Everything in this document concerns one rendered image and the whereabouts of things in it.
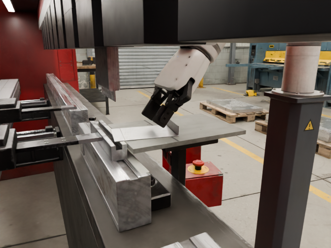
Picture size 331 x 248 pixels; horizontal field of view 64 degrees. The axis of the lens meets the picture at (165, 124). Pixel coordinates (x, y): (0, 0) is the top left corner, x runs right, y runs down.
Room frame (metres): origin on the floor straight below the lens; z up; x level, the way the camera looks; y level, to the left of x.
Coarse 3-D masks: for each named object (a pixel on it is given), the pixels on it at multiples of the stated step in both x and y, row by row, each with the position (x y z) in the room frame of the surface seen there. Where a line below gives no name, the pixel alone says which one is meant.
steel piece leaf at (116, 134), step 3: (111, 129) 0.55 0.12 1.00; (114, 129) 0.55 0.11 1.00; (117, 129) 0.55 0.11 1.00; (114, 132) 0.53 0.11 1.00; (117, 132) 0.53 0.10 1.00; (120, 132) 0.53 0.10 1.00; (114, 135) 0.51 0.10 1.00; (117, 135) 0.51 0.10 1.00; (120, 135) 0.51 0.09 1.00; (114, 138) 0.49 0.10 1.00; (117, 138) 0.49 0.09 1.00; (120, 138) 0.49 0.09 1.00; (123, 138) 0.49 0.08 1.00; (114, 141) 0.48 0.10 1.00; (117, 141) 0.48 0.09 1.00; (120, 141) 0.48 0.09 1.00
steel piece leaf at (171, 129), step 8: (120, 128) 0.56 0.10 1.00; (128, 128) 0.56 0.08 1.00; (136, 128) 0.56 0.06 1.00; (144, 128) 0.56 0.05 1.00; (152, 128) 0.56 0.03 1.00; (160, 128) 0.56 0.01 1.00; (168, 128) 0.56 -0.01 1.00; (176, 128) 0.52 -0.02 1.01; (128, 136) 0.51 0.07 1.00; (136, 136) 0.51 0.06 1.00; (144, 136) 0.51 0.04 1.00; (152, 136) 0.51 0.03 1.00; (160, 136) 0.51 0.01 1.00; (168, 136) 0.51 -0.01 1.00
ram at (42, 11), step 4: (40, 0) 1.67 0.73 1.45; (44, 0) 1.35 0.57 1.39; (48, 0) 1.13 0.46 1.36; (40, 4) 1.72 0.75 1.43; (44, 4) 1.38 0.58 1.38; (48, 4) 1.15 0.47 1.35; (40, 8) 1.77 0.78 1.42; (44, 8) 1.41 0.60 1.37; (40, 12) 1.84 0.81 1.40; (44, 12) 1.45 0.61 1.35; (40, 16) 1.89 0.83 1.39; (44, 16) 1.49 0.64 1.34; (40, 20) 1.95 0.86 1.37; (40, 24) 2.02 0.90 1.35; (40, 28) 2.26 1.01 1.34
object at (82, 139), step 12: (0, 132) 0.43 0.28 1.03; (12, 132) 0.47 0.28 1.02; (0, 144) 0.39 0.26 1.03; (12, 144) 0.41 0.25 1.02; (24, 144) 0.45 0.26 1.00; (36, 144) 0.45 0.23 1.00; (48, 144) 0.45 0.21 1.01; (60, 144) 0.46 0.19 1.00; (72, 144) 0.47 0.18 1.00; (0, 156) 0.38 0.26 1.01; (12, 156) 0.39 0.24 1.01; (0, 168) 0.38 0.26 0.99; (12, 168) 0.39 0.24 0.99
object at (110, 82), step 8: (96, 48) 0.54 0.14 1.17; (104, 48) 0.48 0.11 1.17; (112, 48) 0.47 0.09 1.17; (96, 56) 0.54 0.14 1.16; (104, 56) 0.48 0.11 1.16; (112, 56) 0.47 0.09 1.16; (96, 64) 0.55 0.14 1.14; (104, 64) 0.49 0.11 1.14; (112, 64) 0.47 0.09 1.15; (96, 72) 0.55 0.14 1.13; (104, 72) 0.49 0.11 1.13; (112, 72) 0.47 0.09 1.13; (104, 80) 0.49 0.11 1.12; (112, 80) 0.47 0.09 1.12; (104, 88) 0.53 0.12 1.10; (112, 88) 0.47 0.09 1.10; (112, 96) 0.48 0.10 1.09
